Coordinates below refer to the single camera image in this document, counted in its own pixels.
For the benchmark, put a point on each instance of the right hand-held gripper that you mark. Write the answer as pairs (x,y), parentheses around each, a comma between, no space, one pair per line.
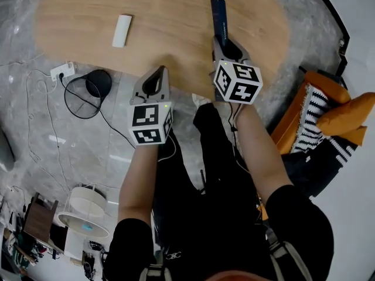
(237,80)

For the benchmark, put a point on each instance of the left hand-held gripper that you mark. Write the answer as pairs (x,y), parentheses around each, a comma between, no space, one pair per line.
(146,124)

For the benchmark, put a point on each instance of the black wire waste bin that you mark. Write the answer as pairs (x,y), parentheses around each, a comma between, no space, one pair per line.
(98,82)

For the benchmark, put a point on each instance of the person's right forearm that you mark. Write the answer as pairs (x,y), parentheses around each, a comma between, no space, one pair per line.
(260,154)

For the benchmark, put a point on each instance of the person's left forearm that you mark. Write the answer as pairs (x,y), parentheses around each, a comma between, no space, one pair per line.
(137,183)

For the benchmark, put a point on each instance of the wooden coffee table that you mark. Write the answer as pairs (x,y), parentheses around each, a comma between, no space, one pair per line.
(175,16)

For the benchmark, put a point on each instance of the person's white shoe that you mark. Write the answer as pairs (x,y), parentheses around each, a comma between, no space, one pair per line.
(200,99)

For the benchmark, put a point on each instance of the white power strip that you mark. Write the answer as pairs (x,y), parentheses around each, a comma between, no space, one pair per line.
(63,70)

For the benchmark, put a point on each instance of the black white striped blanket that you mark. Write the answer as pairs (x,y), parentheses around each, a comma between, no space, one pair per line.
(310,119)

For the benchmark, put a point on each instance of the person's black trousers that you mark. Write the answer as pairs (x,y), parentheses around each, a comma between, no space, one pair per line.
(214,171)

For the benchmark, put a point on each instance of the round wooden side table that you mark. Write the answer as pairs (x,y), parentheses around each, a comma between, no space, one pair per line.
(85,215)

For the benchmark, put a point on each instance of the small orange sofa cushion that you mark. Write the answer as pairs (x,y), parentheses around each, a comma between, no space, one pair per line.
(357,136)

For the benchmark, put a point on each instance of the small blue object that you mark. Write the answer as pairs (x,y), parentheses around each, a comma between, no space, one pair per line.
(86,228)

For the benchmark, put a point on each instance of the dark wooden desk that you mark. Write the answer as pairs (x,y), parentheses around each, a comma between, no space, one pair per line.
(39,215)

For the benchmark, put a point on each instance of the person's black shirt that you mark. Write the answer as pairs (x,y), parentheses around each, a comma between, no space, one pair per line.
(299,230)

